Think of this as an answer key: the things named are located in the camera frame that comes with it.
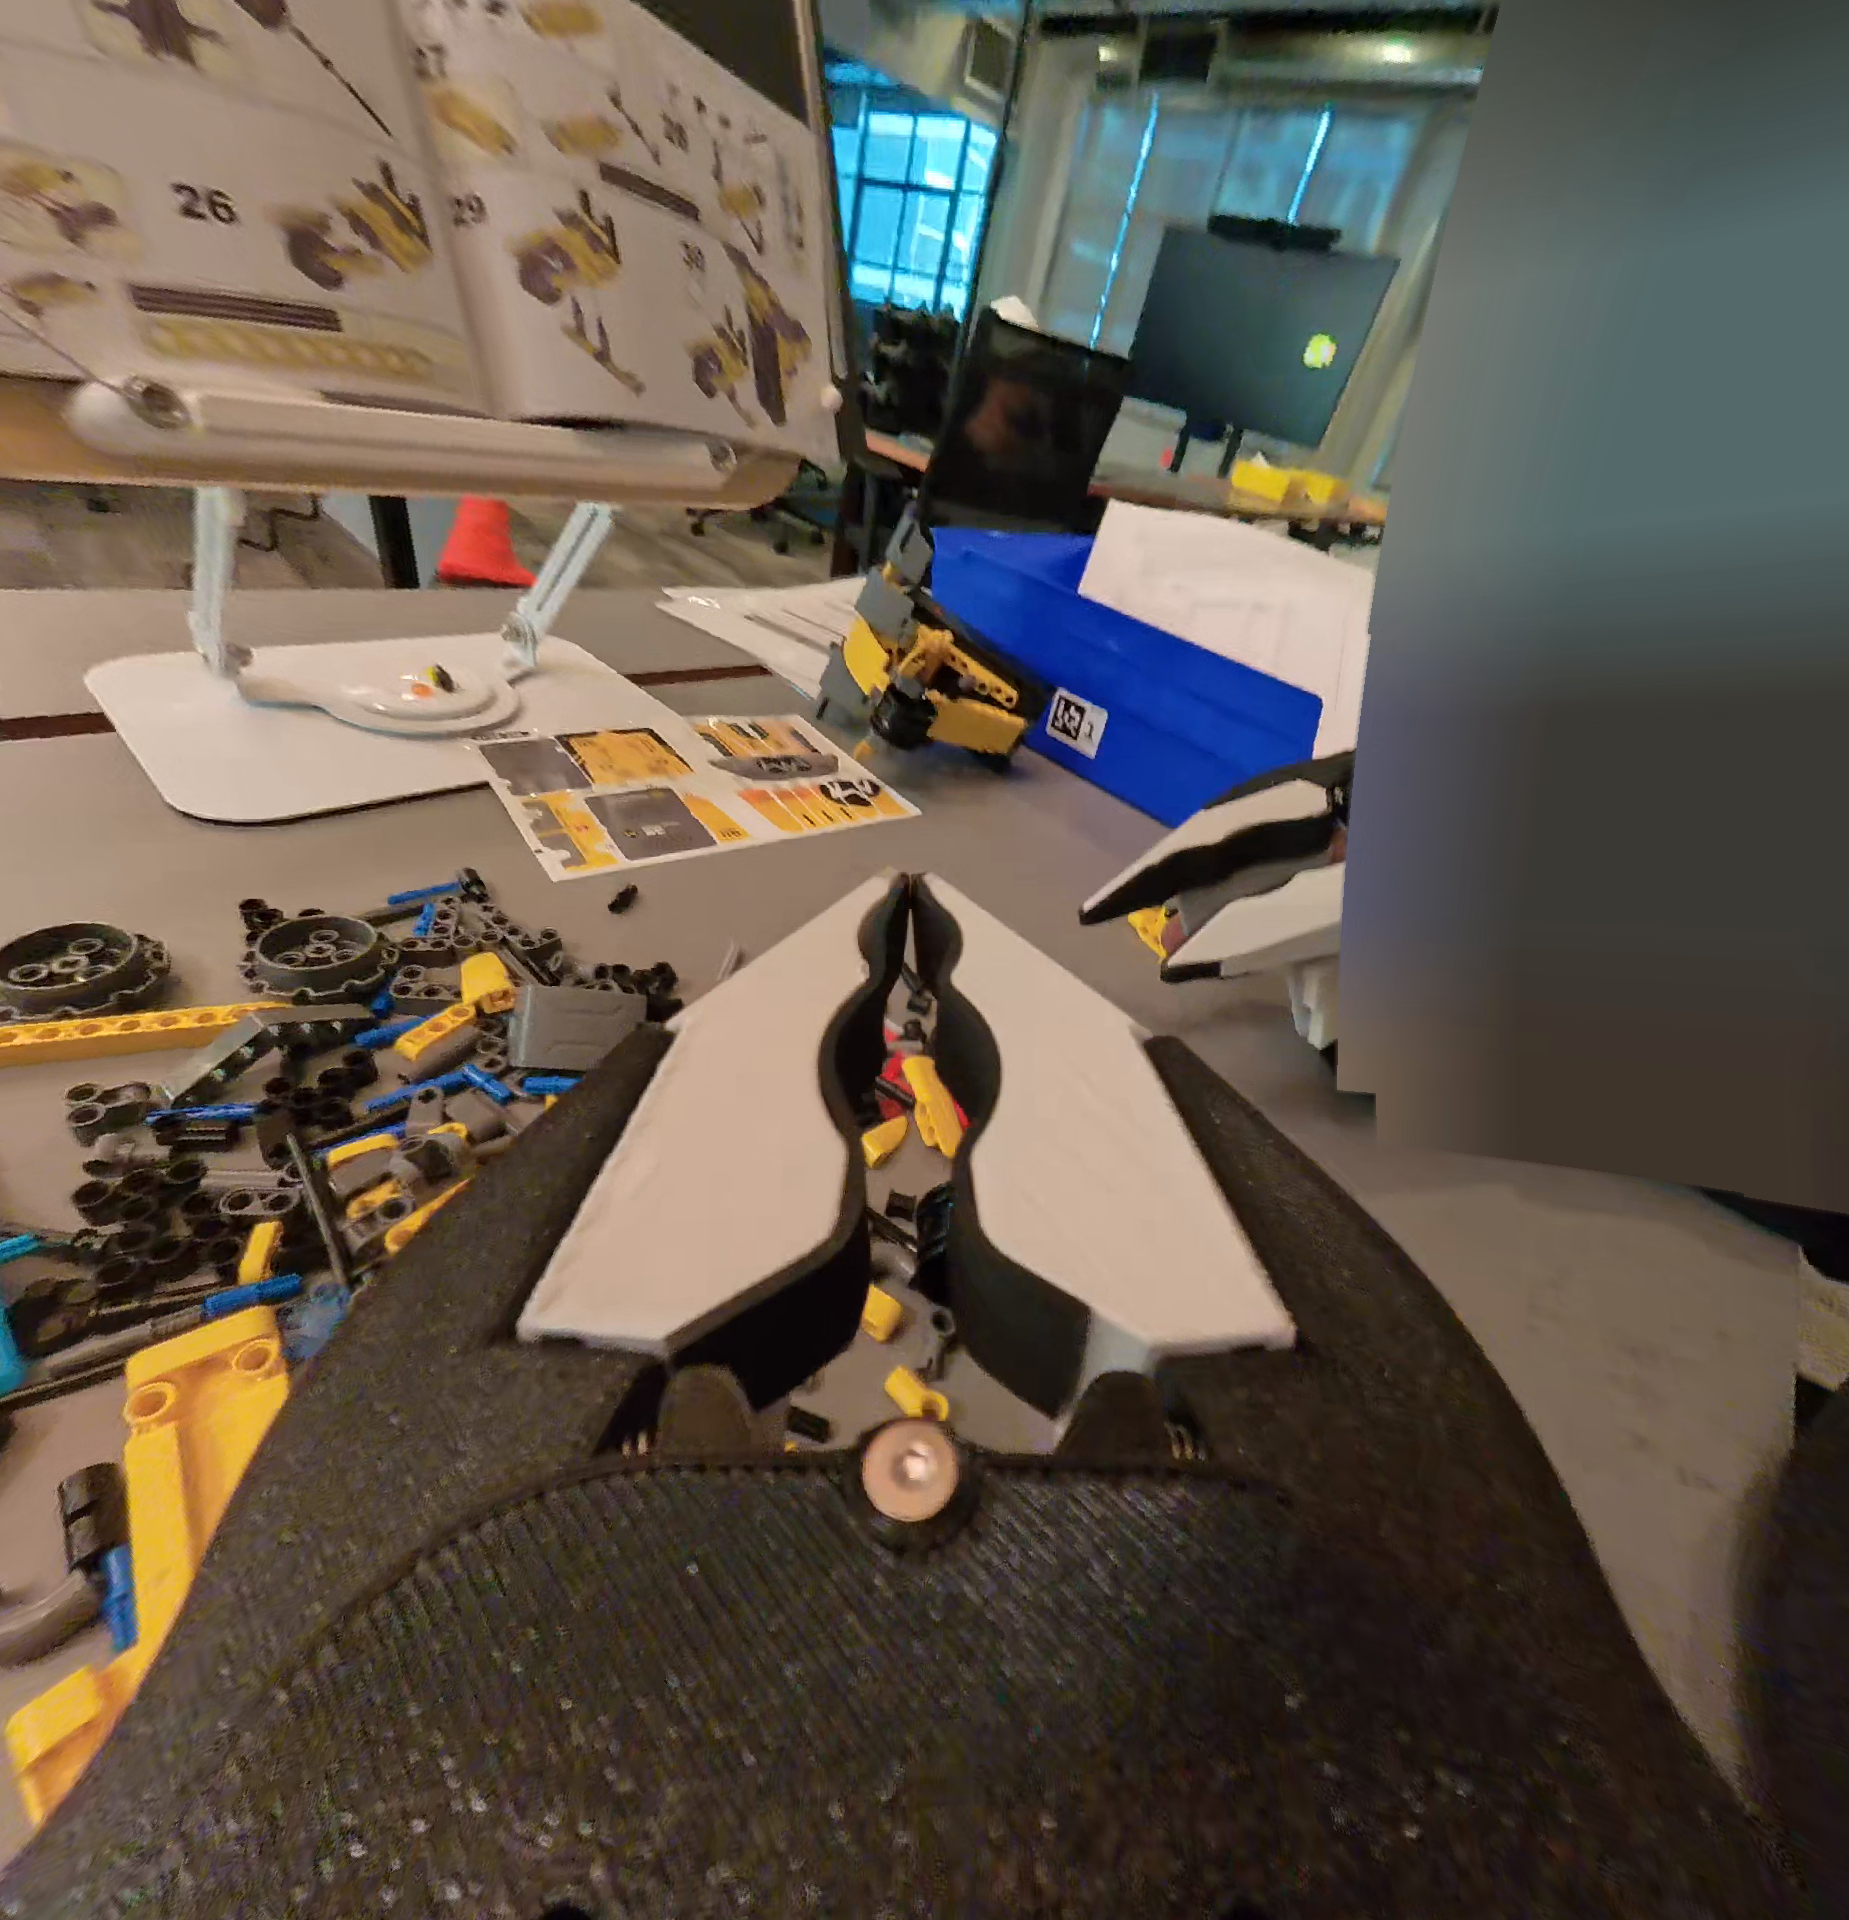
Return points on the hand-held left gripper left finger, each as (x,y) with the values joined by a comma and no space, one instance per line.
(697,1186)

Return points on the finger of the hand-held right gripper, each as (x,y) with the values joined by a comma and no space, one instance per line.
(1240,817)
(1269,929)

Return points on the yellow sticker sheet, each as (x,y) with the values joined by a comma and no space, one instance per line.
(670,810)

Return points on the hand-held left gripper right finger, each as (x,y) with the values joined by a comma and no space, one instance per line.
(1104,1201)

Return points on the yellow toy excavator model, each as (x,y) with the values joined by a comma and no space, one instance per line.
(938,689)

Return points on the black desk monitor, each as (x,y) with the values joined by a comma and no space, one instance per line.
(1029,422)

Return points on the yellow storage bins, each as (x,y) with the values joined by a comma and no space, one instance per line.
(1283,483)

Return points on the wooden office table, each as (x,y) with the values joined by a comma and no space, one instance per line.
(1150,492)

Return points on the blue plastic bin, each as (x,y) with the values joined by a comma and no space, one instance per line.
(1165,705)

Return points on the toy instruction booklet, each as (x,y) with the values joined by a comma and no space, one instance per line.
(265,226)

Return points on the pile of toy building pieces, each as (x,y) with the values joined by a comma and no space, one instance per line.
(202,1426)

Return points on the dark grey toy gear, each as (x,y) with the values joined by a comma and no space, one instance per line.
(317,952)
(68,967)

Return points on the white printed paper sheet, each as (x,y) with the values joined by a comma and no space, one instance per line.
(1240,587)

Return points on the orange traffic cone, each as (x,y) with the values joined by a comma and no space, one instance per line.
(487,548)

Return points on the black television screen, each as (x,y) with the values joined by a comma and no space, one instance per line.
(1240,331)

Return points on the white paper sheets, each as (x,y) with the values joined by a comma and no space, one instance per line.
(760,624)

